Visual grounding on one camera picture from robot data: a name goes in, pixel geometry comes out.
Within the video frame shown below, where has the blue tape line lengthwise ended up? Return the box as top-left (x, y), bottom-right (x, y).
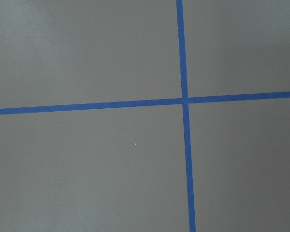
top-left (176, 0), bottom-right (196, 232)

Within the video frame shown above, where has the blue tape line crosswise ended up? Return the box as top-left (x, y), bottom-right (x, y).
top-left (0, 91), bottom-right (290, 115)

